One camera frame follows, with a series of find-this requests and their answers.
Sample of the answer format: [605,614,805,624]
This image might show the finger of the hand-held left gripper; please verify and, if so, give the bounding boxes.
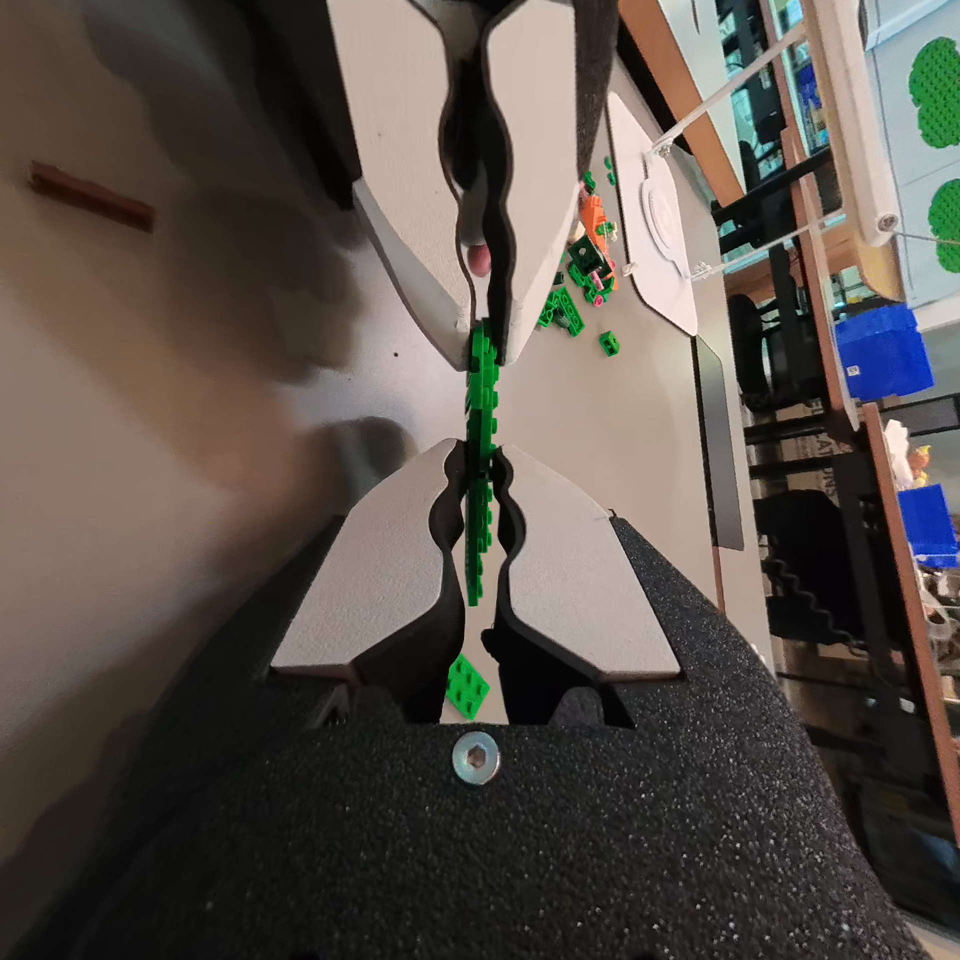
[480,0,584,366]
[326,0,483,375]

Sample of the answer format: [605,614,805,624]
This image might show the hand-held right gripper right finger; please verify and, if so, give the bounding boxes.
[482,444,684,685]

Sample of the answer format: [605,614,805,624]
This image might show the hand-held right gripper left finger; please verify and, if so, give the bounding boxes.
[270,438,470,676]

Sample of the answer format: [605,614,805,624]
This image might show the green lego plate assembly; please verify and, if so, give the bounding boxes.
[462,318,503,608]

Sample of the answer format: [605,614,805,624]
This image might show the pile of mixed lego pieces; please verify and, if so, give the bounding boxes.
[535,168,624,339]

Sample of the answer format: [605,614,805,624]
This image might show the small green lego plate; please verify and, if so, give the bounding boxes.
[445,652,492,714]

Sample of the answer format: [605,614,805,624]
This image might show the brown lego plate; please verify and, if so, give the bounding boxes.
[29,160,157,234]

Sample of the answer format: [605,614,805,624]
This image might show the white stand base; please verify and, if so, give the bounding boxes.
[605,90,726,337]

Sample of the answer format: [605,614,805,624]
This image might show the metal shelving rack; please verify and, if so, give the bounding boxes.
[738,127,960,925]

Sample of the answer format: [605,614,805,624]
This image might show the blue storage bin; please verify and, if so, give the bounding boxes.
[895,483,960,570]
[833,301,937,402]

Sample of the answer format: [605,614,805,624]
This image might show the green cloud-shaped baseplate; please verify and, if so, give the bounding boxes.
[907,33,960,152]
[927,178,960,276]

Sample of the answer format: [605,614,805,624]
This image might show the black table cable lid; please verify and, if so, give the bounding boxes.
[693,333,747,553]

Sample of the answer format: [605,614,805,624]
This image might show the white stand frame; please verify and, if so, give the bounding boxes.
[651,0,960,286]

